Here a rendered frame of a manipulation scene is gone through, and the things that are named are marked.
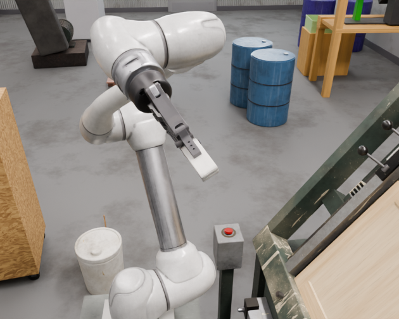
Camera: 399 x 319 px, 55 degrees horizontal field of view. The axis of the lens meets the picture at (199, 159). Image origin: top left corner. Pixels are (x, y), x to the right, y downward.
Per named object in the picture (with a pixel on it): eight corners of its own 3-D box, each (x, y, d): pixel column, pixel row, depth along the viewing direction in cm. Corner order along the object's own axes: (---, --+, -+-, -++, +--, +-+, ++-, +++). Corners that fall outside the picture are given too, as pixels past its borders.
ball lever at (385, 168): (384, 173, 141) (354, 150, 142) (391, 165, 139) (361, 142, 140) (385, 175, 137) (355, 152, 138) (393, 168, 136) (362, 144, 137)
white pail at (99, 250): (87, 264, 280) (76, 215, 255) (128, 261, 282) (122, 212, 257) (80, 300, 253) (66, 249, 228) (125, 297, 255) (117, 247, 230)
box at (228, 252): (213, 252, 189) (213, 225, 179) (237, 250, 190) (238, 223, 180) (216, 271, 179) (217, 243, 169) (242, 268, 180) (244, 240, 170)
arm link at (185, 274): (158, 302, 146) (208, 281, 155) (171, 319, 131) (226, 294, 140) (106, 106, 138) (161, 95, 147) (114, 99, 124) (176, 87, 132)
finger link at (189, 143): (187, 133, 63) (182, 122, 60) (202, 154, 60) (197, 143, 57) (178, 138, 62) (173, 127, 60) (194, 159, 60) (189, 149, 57)
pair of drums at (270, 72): (271, 93, 557) (277, 35, 513) (292, 126, 466) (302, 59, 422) (227, 94, 553) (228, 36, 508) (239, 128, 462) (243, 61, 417)
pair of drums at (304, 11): (368, 52, 730) (380, 1, 681) (304, 53, 721) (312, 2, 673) (351, 41, 795) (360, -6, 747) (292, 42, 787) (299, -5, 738)
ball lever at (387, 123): (408, 148, 136) (378, 125, 137) (417, 140, 135) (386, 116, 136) (411, 150, 133) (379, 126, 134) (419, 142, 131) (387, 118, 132)
